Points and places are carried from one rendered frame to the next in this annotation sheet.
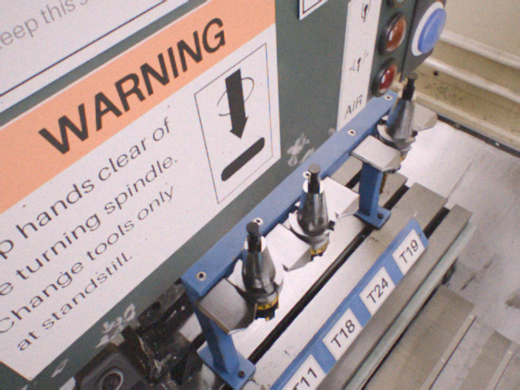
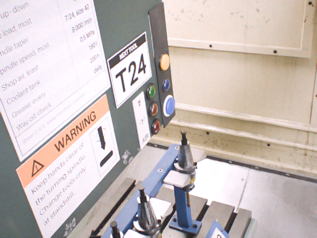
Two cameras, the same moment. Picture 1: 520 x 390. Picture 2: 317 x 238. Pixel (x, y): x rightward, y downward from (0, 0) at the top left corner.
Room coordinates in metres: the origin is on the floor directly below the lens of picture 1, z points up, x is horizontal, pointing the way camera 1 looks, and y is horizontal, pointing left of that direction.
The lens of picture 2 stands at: (-0.27, 0.04, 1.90)
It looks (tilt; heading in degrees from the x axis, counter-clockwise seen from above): 33 degrees down; 345
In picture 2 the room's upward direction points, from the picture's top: 7 degrees counter-clockwise
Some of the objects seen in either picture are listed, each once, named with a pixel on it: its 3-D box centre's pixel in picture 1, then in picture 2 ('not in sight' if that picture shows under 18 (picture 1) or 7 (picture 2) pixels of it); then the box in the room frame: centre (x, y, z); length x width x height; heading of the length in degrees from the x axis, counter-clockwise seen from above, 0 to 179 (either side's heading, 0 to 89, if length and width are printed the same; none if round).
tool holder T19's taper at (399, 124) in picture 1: (402, 112); (184, 152); (0.52, -0.23, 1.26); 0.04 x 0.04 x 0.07
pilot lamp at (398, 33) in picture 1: (395, 35); (154, 109); (0.24, -0.09, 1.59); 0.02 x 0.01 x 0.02; 134
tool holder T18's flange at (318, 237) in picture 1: (312, 222); (147, 224); (0.37, -0.07, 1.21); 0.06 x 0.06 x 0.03
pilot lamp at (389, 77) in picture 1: (386, 78); (156, 126); (0.24, -0.09, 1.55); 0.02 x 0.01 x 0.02; 134
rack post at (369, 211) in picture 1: (374, 165); (181, 192); (0.60, -0.23, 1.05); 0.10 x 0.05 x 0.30; 44
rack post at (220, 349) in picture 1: (216, 330); not in sight; (0.29, 0.09, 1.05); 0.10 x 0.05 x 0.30; 44
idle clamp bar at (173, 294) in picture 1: (192, 278); not in sight; (0.45, 0.15, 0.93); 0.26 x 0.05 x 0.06; 139
